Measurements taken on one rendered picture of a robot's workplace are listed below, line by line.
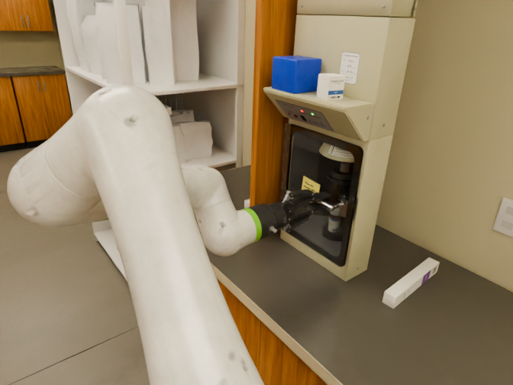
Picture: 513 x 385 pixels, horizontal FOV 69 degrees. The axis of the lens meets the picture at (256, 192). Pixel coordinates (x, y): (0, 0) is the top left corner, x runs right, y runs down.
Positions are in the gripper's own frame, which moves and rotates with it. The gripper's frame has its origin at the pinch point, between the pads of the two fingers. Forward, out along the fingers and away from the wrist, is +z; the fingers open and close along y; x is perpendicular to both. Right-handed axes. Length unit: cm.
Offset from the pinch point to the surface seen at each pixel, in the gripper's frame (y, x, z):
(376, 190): 4.3, -10.9, 12.6
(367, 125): 25.4, -10.9, 2.8
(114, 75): 20, 133, -14
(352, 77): 36.3, -2.4, 4.6
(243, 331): -46, 7, -22
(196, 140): -17, 119, 24
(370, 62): 40.7, -7.4, 4.6
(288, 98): 29.8, 9.7, -6.6
